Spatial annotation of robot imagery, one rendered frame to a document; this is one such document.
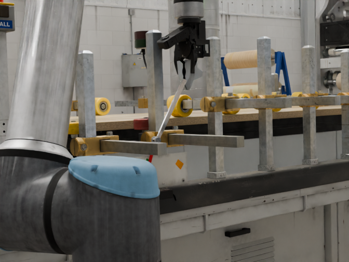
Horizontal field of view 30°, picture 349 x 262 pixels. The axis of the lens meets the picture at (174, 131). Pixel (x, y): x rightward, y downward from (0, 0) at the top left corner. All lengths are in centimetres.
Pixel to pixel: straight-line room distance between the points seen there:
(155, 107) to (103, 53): 826
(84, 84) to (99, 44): 838
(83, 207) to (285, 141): 177
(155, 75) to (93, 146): 31
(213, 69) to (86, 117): 51
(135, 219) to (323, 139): 197
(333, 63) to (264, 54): 237
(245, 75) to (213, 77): 987
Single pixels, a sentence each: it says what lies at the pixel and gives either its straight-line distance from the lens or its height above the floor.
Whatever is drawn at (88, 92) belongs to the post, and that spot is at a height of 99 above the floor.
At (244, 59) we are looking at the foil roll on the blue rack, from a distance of 940.
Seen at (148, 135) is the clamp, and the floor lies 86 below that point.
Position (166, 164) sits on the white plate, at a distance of 199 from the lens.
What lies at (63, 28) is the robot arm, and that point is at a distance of 123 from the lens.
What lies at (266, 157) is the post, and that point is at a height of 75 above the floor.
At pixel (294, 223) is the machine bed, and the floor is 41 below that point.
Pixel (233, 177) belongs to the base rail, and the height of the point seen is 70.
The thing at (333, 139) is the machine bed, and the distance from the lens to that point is 300.
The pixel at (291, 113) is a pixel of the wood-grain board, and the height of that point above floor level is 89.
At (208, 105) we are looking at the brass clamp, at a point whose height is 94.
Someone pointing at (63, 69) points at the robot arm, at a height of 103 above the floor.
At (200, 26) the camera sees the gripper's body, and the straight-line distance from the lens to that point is 200.
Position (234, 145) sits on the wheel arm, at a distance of 179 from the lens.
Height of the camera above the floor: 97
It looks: 3 degrees down
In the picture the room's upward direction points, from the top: 2 degrees counter-clockwise
